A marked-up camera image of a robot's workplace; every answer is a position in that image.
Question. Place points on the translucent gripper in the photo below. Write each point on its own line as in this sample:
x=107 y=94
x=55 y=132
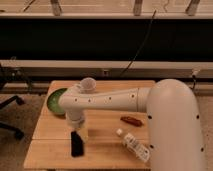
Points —
x=81 y=129

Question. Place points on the black eraser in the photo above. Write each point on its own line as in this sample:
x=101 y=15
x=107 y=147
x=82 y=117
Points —
x=77 y=145

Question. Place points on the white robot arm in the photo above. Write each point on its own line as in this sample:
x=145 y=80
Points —
x=174 y=126

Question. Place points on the wooden table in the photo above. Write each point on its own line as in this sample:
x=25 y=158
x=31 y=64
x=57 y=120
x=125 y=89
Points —
x=50 y=148

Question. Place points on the green bowl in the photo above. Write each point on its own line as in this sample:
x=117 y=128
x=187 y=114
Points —
x=53 y=102

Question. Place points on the brown snack bar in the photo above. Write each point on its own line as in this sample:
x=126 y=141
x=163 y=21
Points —
x=132 y=121

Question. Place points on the black office chair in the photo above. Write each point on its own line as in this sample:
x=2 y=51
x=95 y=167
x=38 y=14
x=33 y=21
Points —
x=9 y=120

